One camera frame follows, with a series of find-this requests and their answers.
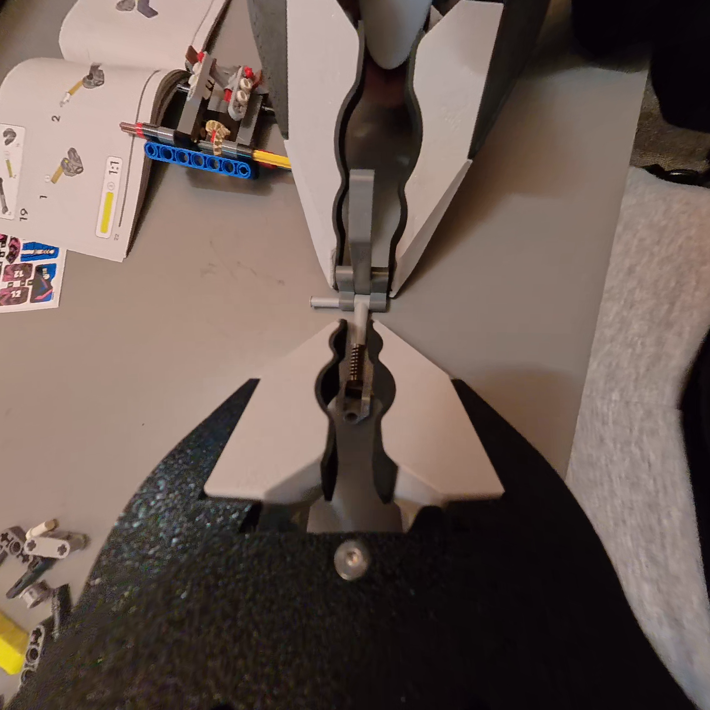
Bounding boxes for open lego instruction booklet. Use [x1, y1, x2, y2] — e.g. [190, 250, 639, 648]
[0, 0, 234, 263]

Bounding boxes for lego sticker sheet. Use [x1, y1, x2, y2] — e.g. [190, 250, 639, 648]
[0, 233, 67, 315]

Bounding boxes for person's dark trousers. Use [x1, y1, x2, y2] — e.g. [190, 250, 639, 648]
[681, 361, 710, 558]

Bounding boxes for partly built lego chassis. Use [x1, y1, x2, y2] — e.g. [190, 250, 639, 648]
[119, 47, 293, 182]

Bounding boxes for dark grey lego connector piece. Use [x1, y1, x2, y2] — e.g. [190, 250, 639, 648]
[310, 168, 390, 312]

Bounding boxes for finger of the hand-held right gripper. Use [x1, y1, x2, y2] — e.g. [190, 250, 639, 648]
[286, 0, 365, 290]
[389, 0, 503, 298]

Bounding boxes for grey lego shock absorber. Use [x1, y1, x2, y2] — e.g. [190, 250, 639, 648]
[335, 308, 373, 427]

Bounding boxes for person's black top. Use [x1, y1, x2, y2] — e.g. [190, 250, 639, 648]
[571, 0, 710, 128]

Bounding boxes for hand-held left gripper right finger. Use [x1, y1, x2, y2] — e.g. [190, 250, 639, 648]
[371, 319, 506, 507]

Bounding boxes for pile of loose lego pieces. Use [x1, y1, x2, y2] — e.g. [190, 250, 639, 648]
[0, 517, 91, 684]

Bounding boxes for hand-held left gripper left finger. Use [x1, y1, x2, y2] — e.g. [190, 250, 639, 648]
[204, 319, 341, 507]

